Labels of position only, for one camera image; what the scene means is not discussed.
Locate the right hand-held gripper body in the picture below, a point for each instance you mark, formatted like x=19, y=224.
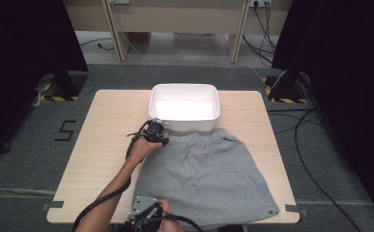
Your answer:
x=144, y=214

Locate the beige desk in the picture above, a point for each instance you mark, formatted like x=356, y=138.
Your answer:
x=181, y=17

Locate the black curtain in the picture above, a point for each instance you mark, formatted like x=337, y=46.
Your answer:
x=20, y=64
x=345, y=80

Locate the person's left hand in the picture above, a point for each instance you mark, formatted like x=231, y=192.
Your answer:
x=142, y=150

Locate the white wall socket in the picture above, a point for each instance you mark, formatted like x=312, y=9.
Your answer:
x=260, y=2

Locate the black stand base striped tape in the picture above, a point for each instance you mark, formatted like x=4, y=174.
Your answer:
x=68, y=85
x=286, y=88

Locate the grey shorts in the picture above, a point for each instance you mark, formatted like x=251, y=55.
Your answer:
x=207, y=180

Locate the grey table bracket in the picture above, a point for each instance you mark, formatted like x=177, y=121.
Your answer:
x=54, y=205
x=295, y=208

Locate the white plastic basket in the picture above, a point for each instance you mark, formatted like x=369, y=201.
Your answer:
x=184, y=109

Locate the person's right hand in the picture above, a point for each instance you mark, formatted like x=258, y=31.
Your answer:
x=171, y=222

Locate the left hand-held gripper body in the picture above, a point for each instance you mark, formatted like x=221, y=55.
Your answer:
x=154, y=130

